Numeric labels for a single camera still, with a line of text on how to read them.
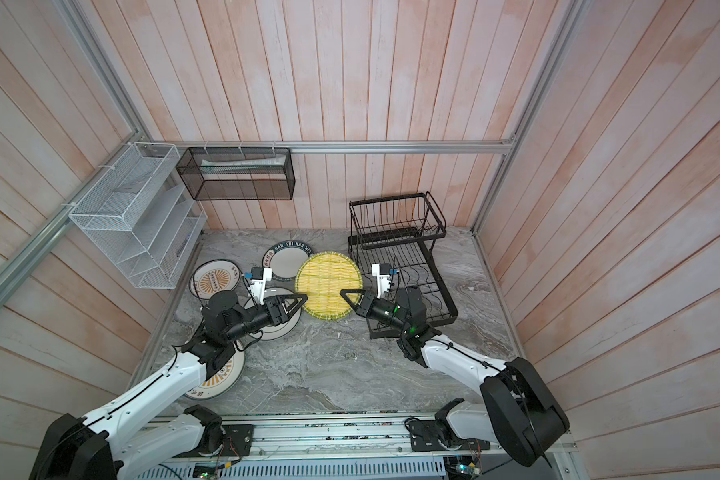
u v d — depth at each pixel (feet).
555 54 2.45
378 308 2.29
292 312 2.24
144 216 2.44
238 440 2.41
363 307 2.26
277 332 2.96
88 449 1.29
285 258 3.68
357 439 2.45
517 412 1.37
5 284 1.76
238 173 3.41
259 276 2.25
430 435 2.39
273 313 2.16
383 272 2.38
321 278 2.51
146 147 3.02
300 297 2.35
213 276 3.48
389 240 3.75
